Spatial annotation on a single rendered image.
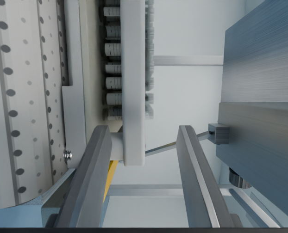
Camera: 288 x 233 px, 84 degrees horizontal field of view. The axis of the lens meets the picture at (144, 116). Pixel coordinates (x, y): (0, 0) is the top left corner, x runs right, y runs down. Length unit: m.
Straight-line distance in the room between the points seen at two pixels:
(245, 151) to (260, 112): 0.06
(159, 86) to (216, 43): 1.43
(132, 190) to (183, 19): 3.26
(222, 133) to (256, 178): 0.08
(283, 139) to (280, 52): 0.36
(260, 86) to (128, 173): 4.01
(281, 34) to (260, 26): 0.09
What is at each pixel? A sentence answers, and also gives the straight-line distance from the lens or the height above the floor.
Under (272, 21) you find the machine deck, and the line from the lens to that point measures 0.59.
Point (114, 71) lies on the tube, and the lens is 0.18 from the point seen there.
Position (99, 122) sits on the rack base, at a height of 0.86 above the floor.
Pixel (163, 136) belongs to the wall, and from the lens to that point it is 3.87.
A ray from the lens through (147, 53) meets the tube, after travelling 0.18.
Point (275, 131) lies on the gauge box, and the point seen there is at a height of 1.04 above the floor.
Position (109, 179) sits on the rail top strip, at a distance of 0.16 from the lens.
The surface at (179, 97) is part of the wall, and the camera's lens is 3.67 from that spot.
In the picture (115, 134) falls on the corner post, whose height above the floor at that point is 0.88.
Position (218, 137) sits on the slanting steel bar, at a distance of 0.29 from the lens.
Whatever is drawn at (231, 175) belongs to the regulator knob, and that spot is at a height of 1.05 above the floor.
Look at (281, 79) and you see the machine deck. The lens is 0.52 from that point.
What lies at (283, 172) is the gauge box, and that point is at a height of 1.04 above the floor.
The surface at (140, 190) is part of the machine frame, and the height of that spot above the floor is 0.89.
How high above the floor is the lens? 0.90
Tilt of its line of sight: level
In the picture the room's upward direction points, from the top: 90 degrees clockwise
